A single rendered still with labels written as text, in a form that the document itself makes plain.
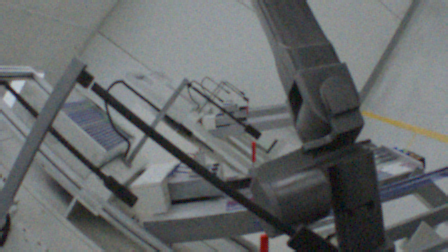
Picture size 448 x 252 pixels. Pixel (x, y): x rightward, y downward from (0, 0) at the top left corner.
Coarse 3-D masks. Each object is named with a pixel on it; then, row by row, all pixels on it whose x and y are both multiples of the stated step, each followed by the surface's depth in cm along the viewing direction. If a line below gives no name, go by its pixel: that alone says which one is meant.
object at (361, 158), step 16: (352, 144) 71; (320, 160) 70; (336, 160) 69; (352, 160) 68; (368, 160) 69; (336, 176) 69; (352, 176) 69; (368, 176) 69; (336, 192) 70; (352, 192) 69; (368, 192) 69; (336, 208) 70; (352, 208) 70; (368, 208) 70
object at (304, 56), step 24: (264, 0) 77; (288, 0) 77; (264, 24) 78; (288, 24) 75; (312, 24) 76; (288, 48) 74; (312, 48) 73; (288, 72) 75; (312, 72) 72; (336, 72) 72; (288, 96) 77; (312, 96) 71; (312, 120) 72
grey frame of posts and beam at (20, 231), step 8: (16, 224) 96; (0, 232) 87; (16, 232) 92; (24, 232) 96; (8, 240) 86; (16, 240) 89; (24, 240) 92; (32, 240) 95; (0, 248) 81; (8, 248) 83; (16, 248) 86; (24, 248) 89; (32, 248) 92; (40, 248) 95
